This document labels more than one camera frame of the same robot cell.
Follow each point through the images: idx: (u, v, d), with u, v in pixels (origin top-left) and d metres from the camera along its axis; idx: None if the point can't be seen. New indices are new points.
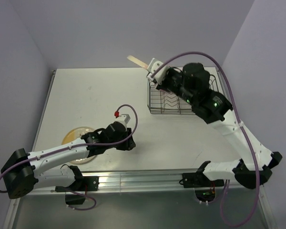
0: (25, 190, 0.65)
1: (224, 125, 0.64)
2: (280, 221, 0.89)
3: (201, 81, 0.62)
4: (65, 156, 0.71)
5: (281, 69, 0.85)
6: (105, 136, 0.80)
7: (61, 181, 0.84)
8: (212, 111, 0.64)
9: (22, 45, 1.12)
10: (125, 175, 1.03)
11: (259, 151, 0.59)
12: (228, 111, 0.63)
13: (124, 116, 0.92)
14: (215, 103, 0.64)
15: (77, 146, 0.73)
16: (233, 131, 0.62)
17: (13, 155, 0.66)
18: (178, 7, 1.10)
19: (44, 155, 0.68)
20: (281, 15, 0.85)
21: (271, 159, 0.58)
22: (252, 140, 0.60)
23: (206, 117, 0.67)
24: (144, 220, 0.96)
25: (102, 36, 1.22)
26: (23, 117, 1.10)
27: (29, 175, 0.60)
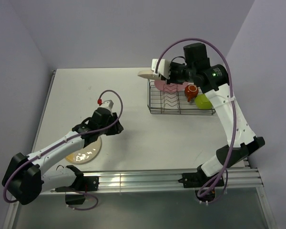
0: (35, 192, 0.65)
1: (215, 96, 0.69)
2: (281, 221, 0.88)
3: (198, 50, 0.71)
4: (64, 149, 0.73)
5: (281, 70, 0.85)
6: (94, 123, 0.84)
7: (63, 180, 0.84)
8: (209, 79, 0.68)
9: (22, 46, 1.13)
10: (125, 175, 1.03)
11: (242, 130, 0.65)
12: (224, 85, 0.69)
13: (107, 102, 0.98)
14: (213, 73, 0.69)
15: (72, 137, 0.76)
16: (223, 103, 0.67)
17: (11, 162, 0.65)
18: (178, 7, 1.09)
19: (44, 153, 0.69)
20: (282, 15, 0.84)
21: (252, 140, 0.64)
22: (240, 119, 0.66)
23: (202, 85, 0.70)
24: (144, 220, 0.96)
25: (102, 36, 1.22)
26: (23, 117, 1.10)
27: (37, 172, 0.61)
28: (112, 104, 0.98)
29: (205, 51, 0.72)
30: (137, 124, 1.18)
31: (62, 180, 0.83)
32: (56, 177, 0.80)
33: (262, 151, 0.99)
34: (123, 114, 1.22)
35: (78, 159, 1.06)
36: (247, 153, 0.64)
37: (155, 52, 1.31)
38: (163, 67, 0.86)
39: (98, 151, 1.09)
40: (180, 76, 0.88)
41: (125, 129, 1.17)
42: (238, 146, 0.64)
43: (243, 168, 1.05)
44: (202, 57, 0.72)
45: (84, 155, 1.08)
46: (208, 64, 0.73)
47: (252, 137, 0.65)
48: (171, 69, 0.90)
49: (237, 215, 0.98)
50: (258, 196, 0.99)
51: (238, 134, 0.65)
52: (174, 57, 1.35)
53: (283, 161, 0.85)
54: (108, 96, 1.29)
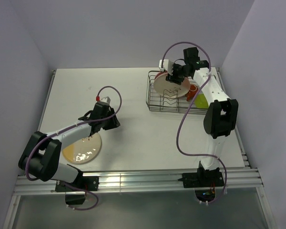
0: (56, 168, 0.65)
1: (197, 74, 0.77)
2: (280, 221, 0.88)
3: (189, 51, 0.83)
4: (76, 132, 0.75)
5: (280, 70, 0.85)
6: (95, 115, 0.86)
7: (69, 171, 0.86)
8: (193, 66, 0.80)
9: (22, 46, 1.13)
10: (125, 175, 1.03)
11: (217, 93, 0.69)
12: (205, 68, 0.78)
13: (106, 98, 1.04)
14: (197, 61, 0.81)
15: (82, 123, 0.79)
16: (202, 77, 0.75)
17: (29, 141, 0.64)
18: (178, 7, 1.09)
19: (60, 131, 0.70)
20: (281, 16, 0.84)
21: (224, 98, 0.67)
22: (215, 86, 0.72)
23: (190, 72, 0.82)
24: (144, 220, 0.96)
25: (101, 36, 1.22)
26: (23, 116, 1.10)
27: (59, 144, 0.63)
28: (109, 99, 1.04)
29: (196, 51, 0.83)
30: (137, 123, 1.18)
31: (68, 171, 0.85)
32: (63, 168, 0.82)
33: (262, 151, 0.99)
34: (124, 114, 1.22)
35: (78, 159, 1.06)
36: (220, 109, 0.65)
37: (155, 52, 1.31)
38: (168, 65, 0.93)
39: (98, 151, 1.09)
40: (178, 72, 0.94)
41: (125, 129, 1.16)
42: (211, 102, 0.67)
43: (244, 168, 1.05)
44: (194, 55, 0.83)
45: (84, 155, 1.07)
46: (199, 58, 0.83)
47: (226, 98, 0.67)
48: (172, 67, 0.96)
49: (237, 215, 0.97)
50: (258, 196, 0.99)
51: (213, 96, 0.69)
52: (174, 57, 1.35)
53: (283, 161, 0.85)
54: (106, 92, 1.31)
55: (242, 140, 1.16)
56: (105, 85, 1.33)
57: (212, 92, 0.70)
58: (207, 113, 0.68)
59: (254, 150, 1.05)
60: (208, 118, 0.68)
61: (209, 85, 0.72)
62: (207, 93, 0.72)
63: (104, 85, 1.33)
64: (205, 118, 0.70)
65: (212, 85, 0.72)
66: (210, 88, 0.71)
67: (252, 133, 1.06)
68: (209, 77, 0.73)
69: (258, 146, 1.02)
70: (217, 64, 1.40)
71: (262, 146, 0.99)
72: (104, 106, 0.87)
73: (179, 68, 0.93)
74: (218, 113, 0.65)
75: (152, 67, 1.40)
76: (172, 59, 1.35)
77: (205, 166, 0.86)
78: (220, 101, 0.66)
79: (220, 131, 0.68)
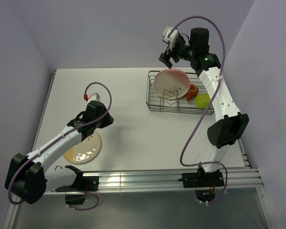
0: (41, 188, 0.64)
1: (205, 76, 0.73)
2: (280, 221, 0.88)
3: (200, 37, 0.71)
4: (62, 145, 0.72)
5: (280, 70, 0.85)
6: (88, 117, 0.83)
7: (64, 178, 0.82)
8: (201, 64, 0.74)
9: (22, 46, 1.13)
10: (125, 175, 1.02)
11: (227, 105, 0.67)
12: (214, 67, 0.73)
13: (94, 95, 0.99)
14: (206, 57, 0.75)
15: (69, 132, 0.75)
16: (211, 81, 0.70)
17: (11, 165, 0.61)
18: (178, 7, 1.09)
19: (43, 150, 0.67)
20: (281, 15, 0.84)
21: (235, 114, 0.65)
22: (225, 95, 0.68)
23: (196, 69, 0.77)
24: (144, 220, 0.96)
25: (101, 36, 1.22)
26: (23, 116, 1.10)
27: (41, 169, 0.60)
28: (98, 96, 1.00)
29: (208, 38, 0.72)
30: (137, 123, 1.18)
31: (63, 178, 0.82)
32: (57, 177, 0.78)
33: (262, 151, 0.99)
34: (124, 114, 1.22)
35: (78, 159, 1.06)
36: (230, 125, 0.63)
37: (155, 52, 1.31)
38: (173, 37, 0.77)
39: (98, 151, 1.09)
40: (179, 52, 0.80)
41: (125, 129, 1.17)
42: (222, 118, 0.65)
43: (243, 168, 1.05)
44: (203, 44, 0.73)
45: (84, 155, 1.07)
46: (208, 50, 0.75)
47: (236, 113, 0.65)
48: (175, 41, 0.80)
49: (237, 215, 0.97)
50: (259, 196, 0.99)
51: (222, 109, 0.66)
52: None
53: (283, 161, 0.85)
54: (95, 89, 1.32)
55: (242, 140, 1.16)
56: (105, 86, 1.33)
57: (222, 104, 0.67)
58: (214, 126, 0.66)
59: (254, 150, 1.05)
60: (215, 130, 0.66)
61: (219, 95, 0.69)
62: (216, 101, 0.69)
63: (104, 85, 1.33)
64: (210, 127, 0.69)
65: (223, 94, 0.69)
66: (221, 98, 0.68)
67: (252, 133, 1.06)
68: (219, 83, 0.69)
69: (258, 146, 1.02)
70: None
71: (262, 146, 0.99)
72: (97, 106, 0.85)
73: (182, 48, 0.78)
74: (227, 130, 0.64)
75: (152, 67, 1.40)
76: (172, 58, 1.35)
77: (208, 168, 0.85)
78: (230, 117, 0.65)
79: (225, 141, 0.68)
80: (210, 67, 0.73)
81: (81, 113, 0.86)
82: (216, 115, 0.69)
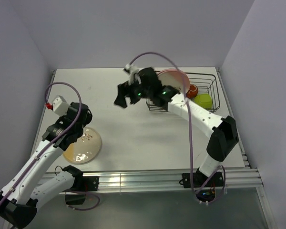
0: (31, 214, 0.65)
1: (173, 106, 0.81)
2: (280, 221, 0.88)
3: (151, 78, 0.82)
4: (38, 169, 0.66)
5: (280, 70, 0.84)
6: (67, 122, 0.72)
7: (60, 188, 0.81)
8: (163, 99, 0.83)
9: (22, 46, 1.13)
10: (125, 175, 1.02)
11: (208, 118, 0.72)
12: (176, 96, 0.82)
13: (57, 98, 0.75)
14: (164, 92, 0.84)
15: (44, 151, 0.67)
16: (181, 108, 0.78)
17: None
18: (178, 7, 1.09)
19: (16, 183, 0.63)
20: (282, 15, 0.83)
21: (220, 121, 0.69)
22: (200, 111, 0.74)
23: (162, 105, 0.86)
24: (144, 220, 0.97)
25: (101, 36, 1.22)
26: (23, 117, 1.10)
27: (17, 206, 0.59)
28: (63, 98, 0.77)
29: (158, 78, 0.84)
30: (137, 123, 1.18)
31: (58, 187, 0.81)
32: (51, 189, 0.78)
33: (262, 151, 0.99)
34: (124, 114, 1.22)
35: (78, 159, 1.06)
36: (223, 133, 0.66)
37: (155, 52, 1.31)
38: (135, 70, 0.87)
39: (98, 151, 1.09)
40: (137, 89, 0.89)
41: (125, 129, 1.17)
42: (212, 130, 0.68)
43: (243, 168, 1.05)
44: (157, 82, 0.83)
45: (84, 155, 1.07)
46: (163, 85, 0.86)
47: (220, 119, 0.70)
48: (131, 83, 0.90)
49: (235, 215, 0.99)
50: (259, 196, 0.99)
51: (208, 123, 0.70)
52: (174, 57, 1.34)
53: (283, 161, 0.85)
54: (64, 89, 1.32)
55: (242, 140, 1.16)
56: (104, 86, 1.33)
57: (203, 119, 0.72)
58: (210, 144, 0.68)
59: (254, 150, 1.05)
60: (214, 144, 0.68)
61: (195, 113, 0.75)
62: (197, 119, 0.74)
63: (104, 85, 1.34)
64: (208, 147, 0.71)
65: (199, 111, 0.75)
66: (199, 115, 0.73)
67: (252, 133, 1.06)
68: (188, 104, 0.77)
69: (258, 146, 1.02)
70: (217, 64, 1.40)
71: (262, 146, 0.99)
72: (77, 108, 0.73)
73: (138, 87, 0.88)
74: (222, 138, 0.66)
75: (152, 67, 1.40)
76: (172, 58, 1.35)
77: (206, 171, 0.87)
78: (218, 125, 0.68)
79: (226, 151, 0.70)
80: (172, 97, 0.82)
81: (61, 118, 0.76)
82: (206, 131, 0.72)
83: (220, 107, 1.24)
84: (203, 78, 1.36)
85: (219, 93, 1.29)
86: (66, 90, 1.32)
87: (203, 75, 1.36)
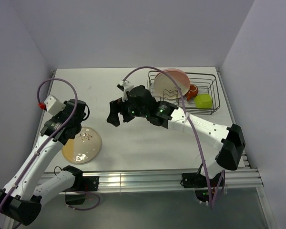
0: (35, 210, 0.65)
1: (175, 122, 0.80)
2: (280, 221, 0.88)
3: (145, 97, 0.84)
4: (40, 163, 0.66)
5: (281, 69, 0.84)
6: (65, 117, 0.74)
7: (61, 186, 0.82)
8: (161, 117, 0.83)
9: (21, 46, 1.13)
10: (125, 175, 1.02)
11: (214, 130, 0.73)
12: (174, 111, 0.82)
13: (50, 98, 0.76)
14: (160, 109, 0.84)
15: (44, 146, 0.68)
16: (183, 123, 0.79)
17: None
18: (178, 7, 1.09)
19: (19, 180, 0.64)
20: (282, 15, 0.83)
21: (228, 131, 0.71)
22: (205, 124, 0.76)
23: (160, 123, 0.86)
24: (144, 220, 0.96)
25: (101, 36, 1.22)
26: (23, 116, 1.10)
27: (22, 202, 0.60)
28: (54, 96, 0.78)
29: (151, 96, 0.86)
30: (137, 124, 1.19)
31: (59, 186, 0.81)
32: (53, 187, 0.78)
33: (262, 152, 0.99)
34: None
35: (78, 159, 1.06)
36: (234, 146, 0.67)
37: (155, 52, 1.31)
38: (129, 88, 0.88)
39: (98, 151, 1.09)
40: (130, 107, 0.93)
41: (125, 129, 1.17)
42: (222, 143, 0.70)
43: (243, 167, 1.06)
44: (150, 100, 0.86)
45: (84, 155, 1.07)
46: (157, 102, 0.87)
47: (226, 130, 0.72)
48: (125, 100, 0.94)
49: (236, 215, 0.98)
50: (259, 196, 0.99)
51: (216, 135, 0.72)
52: (174, 57, 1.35)
53: (283, 161, 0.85)
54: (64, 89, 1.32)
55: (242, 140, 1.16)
56: (104, 86, 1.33)
57: (210, 132, 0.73)
58: (220, 158, 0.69)
59: (254, 150, 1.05)
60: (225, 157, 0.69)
61: (200, 127, 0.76)
62: (202, 132, 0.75)
63: (104, 85, 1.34)
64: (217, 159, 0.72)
65: (203, 125, 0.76)
66: (205, 129, 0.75)
67: (252, 133, 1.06)
68: (190, 119, 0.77)
69: (258, 146, 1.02)
70: (217, 64, 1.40)
71: (262, 147, 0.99)
72: (74, 102, 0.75)
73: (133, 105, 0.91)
74: (234, 150, 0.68)
75: (152, 67, 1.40)
76: (172, 58, 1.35)
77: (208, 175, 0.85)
78: (227, 136, 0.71)
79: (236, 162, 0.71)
80: (170, 113, 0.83)
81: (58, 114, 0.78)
82: (214, 144, 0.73)
83: (220, 107, 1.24)
84: (203, 78, 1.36)
85: (219, 93, 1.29)
86: (66, 89, 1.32)
87: (203, 75, 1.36)
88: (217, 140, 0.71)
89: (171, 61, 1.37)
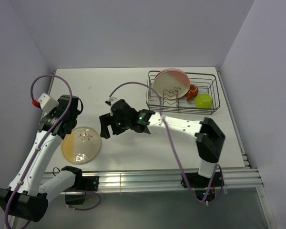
0: (43, 206, 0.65)
1: (153, 126, 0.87)
2: (280, 221, 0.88)
3: (124, 108, 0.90)
4: (42, 158, 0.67)
5: (281, 69, 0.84)
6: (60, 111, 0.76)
7: (64, 183, 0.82)
8: (141, 124, 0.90)
9: (21, 45, 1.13)
10: (125, 175, 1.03)
11: (188, 126, 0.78)
12: (152, 117, 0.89)
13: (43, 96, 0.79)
14: (140, 117, 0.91)
15: (44, 140, 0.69)
16: (160, 126, 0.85)
17: None
18: (178, 7, 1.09)
19: (24, 176, 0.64)
20: (282, 15, 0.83)
21: (200, 125, 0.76)
22: (179, 123, 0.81)
23: (141, 130, 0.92)
24: (143, 220, 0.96)
25: (101, 36, 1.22)
26: (24, 116, 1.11)
27: (31, 196, 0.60)
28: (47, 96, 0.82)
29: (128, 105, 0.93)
30: None
31: (62, 184, 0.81)
32: (56, 185, 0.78)
33: (262, 151, 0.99)
34: None
35: (78, 159, 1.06)
36: (206, 137, 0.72)
37: (155, 52, 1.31)
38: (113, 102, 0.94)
39: (98, 151, 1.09)
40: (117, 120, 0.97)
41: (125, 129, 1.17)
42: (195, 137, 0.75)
43: (242, 168, 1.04)
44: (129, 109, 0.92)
45: (84, 155, 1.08)
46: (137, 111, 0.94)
47: (199, 123, 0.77)
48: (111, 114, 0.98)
49: (236, 215, 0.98)
50: (259, 196, 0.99)
51: (190, 130, 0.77)
52: (174, 57, 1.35)
53: (283, 161, 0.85)
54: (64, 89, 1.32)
55: (242, 140, 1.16)
56: (104, 86, 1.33)
57: (184, 129, 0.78)
58: (200, 150, 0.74)
59: (254, 150, 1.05)
60: (202, 150, 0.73)
61: (175, 126, 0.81)
62: (178, 131, 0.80)
63: (104, 85, 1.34)
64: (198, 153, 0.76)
65: (178, 123, 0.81)
66: (179, 127, 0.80)
67: (252, 133, 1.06)
68: (165, 120, 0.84)
69: (258, 146, 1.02)
70: (217, 64, 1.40)
71: (262, 146, 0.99)
72: (67, 98, 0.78)
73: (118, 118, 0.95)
74: (208, 141, 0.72)
75: (152, 67, 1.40)
76: (172, 58, 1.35)
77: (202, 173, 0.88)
78: (199, 130, 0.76)
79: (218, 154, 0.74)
80: (149, 119, 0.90)
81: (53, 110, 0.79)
82: (191, 140, 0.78)
83: (220, 107, 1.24)
84: (203, 78, 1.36)
85: (219, 93, 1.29)
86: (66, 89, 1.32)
87: (203, 75, 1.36)
88: (191, 135, 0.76)
89: (171, 61, 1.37)
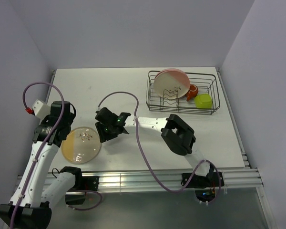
0: (47, 214, 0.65)
1: (129, 126, 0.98)
2: (280, 221, 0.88)
3: (104, 114, 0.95)
4: (41, 170, 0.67)
5: (280, 70, 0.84)
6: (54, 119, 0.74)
7: (64, 187, 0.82)
8: (118, 126, 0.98)
9: (21, 45, 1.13)
10: (125, 175, 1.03)
11: (156, 123, 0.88)
12: (128, 118, 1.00)
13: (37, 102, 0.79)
14: (118, 119, 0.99)
15: (40, 151, 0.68)
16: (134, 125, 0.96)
17: (1, 216, 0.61)
18: (178, 7, 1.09)
19: (24, 189, 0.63)
20: (281, 15, 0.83)
21: (165, 121, 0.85)
22: (148, 121, 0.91)
23: (121, 131, 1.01)
24: (143, 220, 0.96)
25: (101, 36, 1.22)
26: (24, 116, 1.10)
27: (34, 209, 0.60)
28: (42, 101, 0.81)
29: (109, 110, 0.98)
30: None
31: (62, 188, 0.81)
32: (56, 190, 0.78)
33: (262, 151, 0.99)
34: None
35: (78, 159, 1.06)
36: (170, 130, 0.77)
37: (155, 52, 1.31)
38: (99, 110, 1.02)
39: (98, 151, 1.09)
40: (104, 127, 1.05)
41: None
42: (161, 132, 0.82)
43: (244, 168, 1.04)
44: (109, 115, 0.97)
45: (84, 155, 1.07)
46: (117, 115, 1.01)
47: (165, 120, 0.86)
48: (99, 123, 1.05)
49: (236, 215, 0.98)
50: (259, 196, 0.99)
51: (157, 127, 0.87)
52: (174, 57, 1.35)
53: (283, 161, 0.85)
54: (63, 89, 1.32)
55: (242, 140, 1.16)
56: (104, 86, 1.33)
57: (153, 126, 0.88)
58: (169, 145, 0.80)
59: (253, 150, 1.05)
60: (171, 144, 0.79)
61: (146, 124, 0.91)
62: (148, 128, 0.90)
63: (104, 85, 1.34)
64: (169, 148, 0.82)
65: (147, 121, 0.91)
66: (148, 125, 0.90)
67: (251, 133, 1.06)
68: (137, 120, 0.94)
69: (257, 146, 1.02)
70: (217, 64, 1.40)
71: (262, 147, 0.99)
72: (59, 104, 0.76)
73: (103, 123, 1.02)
74: (173, 135, 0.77)
75: (152, 67, 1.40)
76: (172, 58, 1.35)
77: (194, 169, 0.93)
78: (165, 125, 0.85)
79: (186, 146, 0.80)
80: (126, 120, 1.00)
81: (46, 118, 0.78)
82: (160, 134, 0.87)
83: (220, 107, 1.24)
84: (203, 78, 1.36)
85: (219, 93, 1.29)
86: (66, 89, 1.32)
87: (203, 75, 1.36)
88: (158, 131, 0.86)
89: (171, 61, 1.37)
